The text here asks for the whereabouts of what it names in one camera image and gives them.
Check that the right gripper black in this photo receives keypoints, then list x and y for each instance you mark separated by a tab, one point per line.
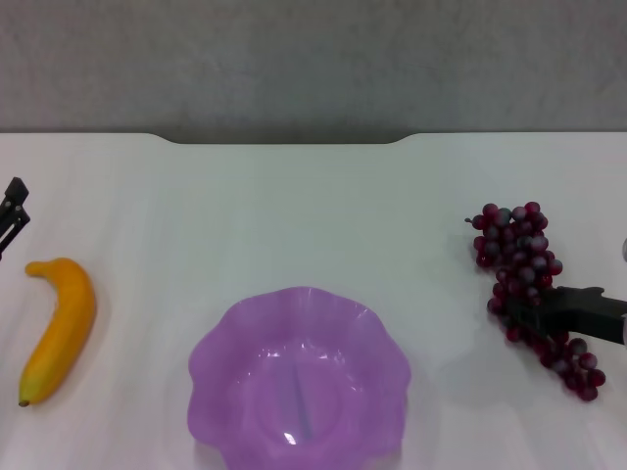
595	320

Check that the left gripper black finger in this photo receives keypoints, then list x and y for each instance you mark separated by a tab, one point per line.
22	217
18	188

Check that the dark red grape bunch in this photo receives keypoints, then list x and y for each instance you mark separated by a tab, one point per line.
514	249

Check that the yellow banana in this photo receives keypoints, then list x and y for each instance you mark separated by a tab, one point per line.
63	323

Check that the purple wavy plastic bowl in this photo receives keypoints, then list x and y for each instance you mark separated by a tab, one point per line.
299	377

